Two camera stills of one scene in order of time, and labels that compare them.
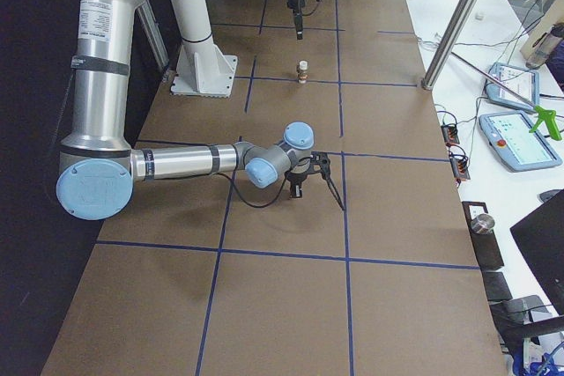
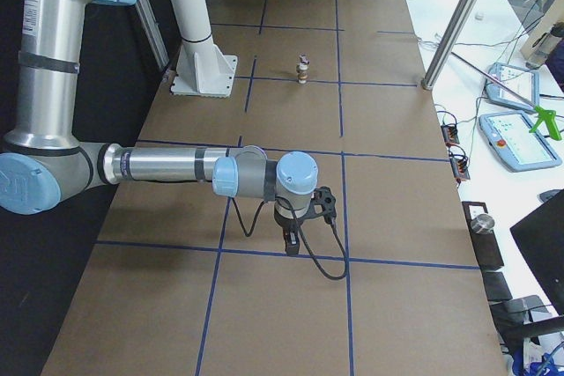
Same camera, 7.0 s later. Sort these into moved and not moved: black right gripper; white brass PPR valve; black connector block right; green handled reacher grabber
Moved: black right gripper
Not moved: white brass PPR valve; black connector block right; green handled reacher grabber
